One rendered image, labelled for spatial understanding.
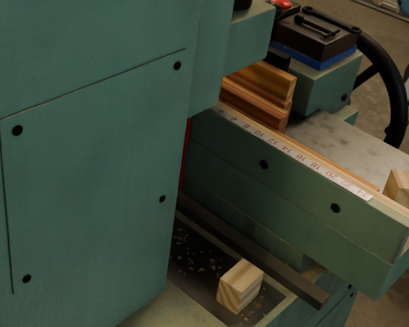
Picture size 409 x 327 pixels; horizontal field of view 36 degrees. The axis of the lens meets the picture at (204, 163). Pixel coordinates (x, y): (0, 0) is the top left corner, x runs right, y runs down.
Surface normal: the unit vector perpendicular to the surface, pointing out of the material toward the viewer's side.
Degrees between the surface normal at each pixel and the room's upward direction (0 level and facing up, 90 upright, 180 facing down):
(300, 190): 90
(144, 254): 90
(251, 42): 90
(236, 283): 0
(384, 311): 0
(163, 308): 0
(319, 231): 90
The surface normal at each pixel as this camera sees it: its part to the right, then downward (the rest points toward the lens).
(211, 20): 0.74, 0.47
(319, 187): -0.66, 0.38
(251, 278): 0.12, -0.80
